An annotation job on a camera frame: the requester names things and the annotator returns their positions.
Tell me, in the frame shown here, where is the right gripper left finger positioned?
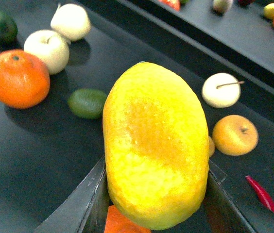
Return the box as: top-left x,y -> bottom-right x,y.
34,156 -> 109,233

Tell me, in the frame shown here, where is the white pear left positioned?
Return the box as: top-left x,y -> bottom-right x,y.
24,30 -> 69,75

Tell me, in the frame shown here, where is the yellow lemon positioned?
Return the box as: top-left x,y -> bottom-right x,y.
103,62 -> 209,230

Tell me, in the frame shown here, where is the white pear with stem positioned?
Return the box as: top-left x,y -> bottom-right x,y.
202,73 -> 244,108

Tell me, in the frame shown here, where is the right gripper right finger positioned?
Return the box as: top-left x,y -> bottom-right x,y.
203,160 -> 255,233

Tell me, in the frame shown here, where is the orange left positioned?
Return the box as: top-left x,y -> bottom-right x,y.
0,49 -> 51,109

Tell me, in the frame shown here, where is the red chili pepper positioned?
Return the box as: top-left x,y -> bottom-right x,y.
245,175 -> 274,213

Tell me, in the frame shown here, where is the green lime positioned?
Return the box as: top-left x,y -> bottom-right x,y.
68,88 -> 107,119

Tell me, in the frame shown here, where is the yellow-orange apple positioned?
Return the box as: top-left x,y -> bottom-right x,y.
212,115 -> 259,156

